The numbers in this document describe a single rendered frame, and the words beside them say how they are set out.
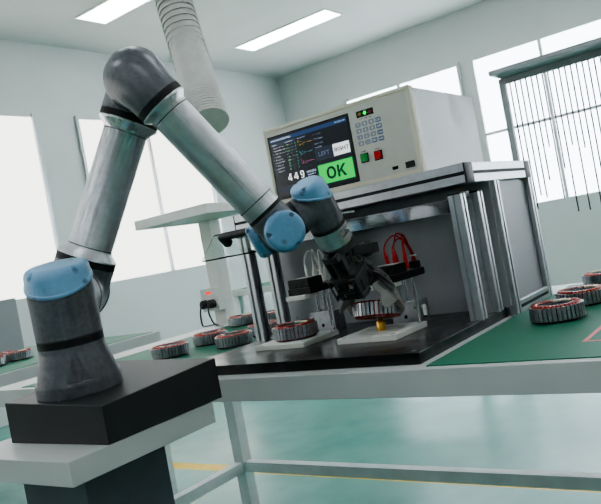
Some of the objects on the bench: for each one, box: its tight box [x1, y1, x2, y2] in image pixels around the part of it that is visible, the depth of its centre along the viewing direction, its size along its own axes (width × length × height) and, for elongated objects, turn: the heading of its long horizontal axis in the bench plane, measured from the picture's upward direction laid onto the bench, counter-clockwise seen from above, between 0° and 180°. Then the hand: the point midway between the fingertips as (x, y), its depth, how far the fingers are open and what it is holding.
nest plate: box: [337, 321, 427, 345], centre depth 158 cm, size 15×15×1 cm
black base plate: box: [209, 307, 509, 375], centre depth 166 cm, size 47×64×2 cm
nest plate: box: [255, 329, 339, 351], centre depth 172 cm, size 15×15×1 cm
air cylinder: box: [310, 308, 347, 331], centre depth 184 cm, size 5×8×6 cm
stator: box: [352, 299, 403, 320], centre depth 158 cm, size 11×11×4 cm
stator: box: [555, 284, 601, 306], centre depth 163 cm, size 11×11×4 cm
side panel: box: [490, 177, 553, 315], centre depth 178 cm, size 28×3×32 cm, turn 52°
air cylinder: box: [393, 298, 430, 324], centre depth 169 cm, size 5×8×6 cm
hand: (378, 309), depth 158 cm, fingers closed on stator, 13 cm apart
